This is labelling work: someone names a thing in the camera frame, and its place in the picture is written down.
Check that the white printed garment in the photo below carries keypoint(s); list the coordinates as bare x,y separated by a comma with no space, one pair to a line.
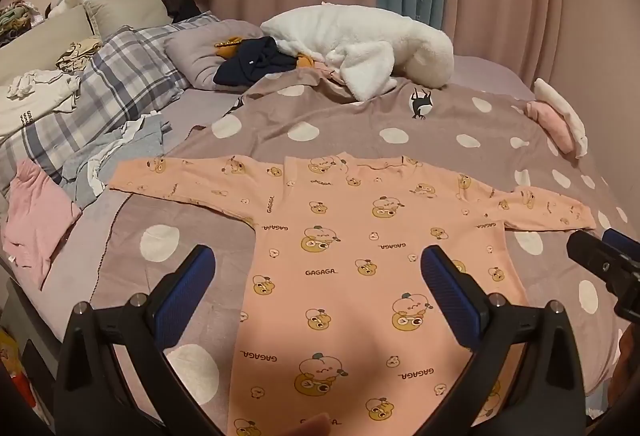
35,105

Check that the grey-blue garment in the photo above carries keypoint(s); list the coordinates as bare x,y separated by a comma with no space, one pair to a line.
142,143

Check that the orange plush toy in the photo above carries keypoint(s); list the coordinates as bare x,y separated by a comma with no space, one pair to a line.
230,46

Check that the peach printed long-sleeve top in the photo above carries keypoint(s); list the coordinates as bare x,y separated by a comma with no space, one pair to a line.
340,266

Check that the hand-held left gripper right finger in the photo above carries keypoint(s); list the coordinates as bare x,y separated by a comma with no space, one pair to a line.
447,301

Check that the navy garment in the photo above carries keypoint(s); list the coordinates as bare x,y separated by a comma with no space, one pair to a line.
255,60

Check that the orange and yellow packet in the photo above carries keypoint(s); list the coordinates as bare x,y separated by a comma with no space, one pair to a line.
12,366

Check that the beige crumpled garment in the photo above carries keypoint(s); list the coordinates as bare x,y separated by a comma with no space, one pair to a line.
75,53

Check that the colourful cloth pile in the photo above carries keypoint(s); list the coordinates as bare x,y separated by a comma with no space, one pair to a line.
15,20

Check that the grey pillow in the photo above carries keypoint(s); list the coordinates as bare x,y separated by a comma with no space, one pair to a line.
195,50

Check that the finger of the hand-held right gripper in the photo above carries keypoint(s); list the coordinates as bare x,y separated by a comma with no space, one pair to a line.
620,241
592,258

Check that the plaid pillow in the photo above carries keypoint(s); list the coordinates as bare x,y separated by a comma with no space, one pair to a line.
120,75

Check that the beige headboard cushion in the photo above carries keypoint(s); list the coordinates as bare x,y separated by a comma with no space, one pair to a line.
45,35
130,8

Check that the dark brown garment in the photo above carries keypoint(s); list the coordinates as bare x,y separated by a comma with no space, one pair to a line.
177,0

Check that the white folded garment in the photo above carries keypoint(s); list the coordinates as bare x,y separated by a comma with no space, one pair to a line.
560,98

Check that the white ruffled garment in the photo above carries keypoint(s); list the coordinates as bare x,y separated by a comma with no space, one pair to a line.
131,128

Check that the white fluffy garment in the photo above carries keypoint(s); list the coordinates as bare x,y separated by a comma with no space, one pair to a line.
360,35

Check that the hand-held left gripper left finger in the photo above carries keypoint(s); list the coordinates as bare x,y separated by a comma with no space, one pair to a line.
182,301

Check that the mauve polka dot blanket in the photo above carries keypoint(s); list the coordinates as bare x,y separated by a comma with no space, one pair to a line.
400,115

